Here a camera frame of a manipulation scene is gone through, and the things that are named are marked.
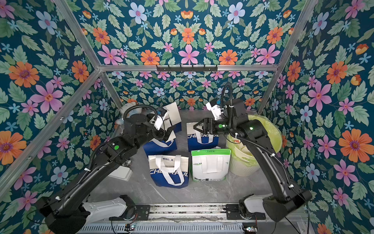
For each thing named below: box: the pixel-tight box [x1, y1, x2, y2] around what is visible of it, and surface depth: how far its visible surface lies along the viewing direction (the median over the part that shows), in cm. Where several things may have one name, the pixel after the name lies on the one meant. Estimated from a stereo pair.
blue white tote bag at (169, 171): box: [148, 154, 190, 189], surface depth 70 cm
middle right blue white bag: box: [186, 121, 220, 152], surface depth 87 cm
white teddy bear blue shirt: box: [115, 101, 143, 125], surface depth 110 cm
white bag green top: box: [190, 148, 232, 182], surface depth 74 cm
